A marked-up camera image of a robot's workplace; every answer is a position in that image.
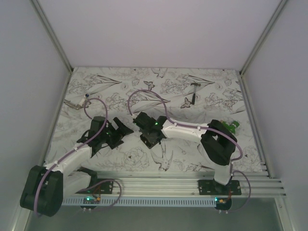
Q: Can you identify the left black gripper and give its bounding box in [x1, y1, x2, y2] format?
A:
[100, 117, 133, 149]

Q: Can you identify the black fuse box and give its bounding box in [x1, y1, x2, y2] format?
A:
[140, 134, 161, 149]

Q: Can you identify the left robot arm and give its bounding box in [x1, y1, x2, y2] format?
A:
[20, 116, 133, 217]

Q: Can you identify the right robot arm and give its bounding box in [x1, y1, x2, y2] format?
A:
[133, 112, 237, 195]

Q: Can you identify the floral patterned mat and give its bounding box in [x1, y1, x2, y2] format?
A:
[45, 67, 262, 172]

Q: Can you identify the metal latch with blue knob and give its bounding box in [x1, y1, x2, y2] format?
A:
[64, 93, 91, 110]

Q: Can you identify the small hammer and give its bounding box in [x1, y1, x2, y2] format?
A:
[191, 82, 201, 105]

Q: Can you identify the left controller board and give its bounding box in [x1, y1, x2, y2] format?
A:
[81, 196, 101, 212]

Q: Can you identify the controller board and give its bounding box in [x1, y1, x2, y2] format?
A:
[215, 197, 232, 213]
[81, 196, 101, 212]

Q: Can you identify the green connector part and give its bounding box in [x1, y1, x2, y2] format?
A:
[221, 121, 240, 134]

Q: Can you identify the right controller board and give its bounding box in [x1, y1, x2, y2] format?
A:
[215, 197, 232, 213]

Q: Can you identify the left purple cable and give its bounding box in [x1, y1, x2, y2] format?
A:
[33, 97, 122, 217]

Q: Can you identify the purple cable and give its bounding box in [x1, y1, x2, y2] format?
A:
[127, 89, 252, 214]
[33, 97, 122, 217]

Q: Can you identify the aluminium rail frame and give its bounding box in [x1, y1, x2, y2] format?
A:
[23, 168, 287, 197]

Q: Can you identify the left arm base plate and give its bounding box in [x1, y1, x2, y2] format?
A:
[77, 179, 114, 194]

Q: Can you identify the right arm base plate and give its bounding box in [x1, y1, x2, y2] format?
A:
[198, 180, 242, 196]

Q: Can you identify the slotted cable duct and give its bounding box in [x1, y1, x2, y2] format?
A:
[63, 196, 216, 207]

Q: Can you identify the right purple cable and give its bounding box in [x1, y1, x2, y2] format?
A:
[127, 89, 252, 214]

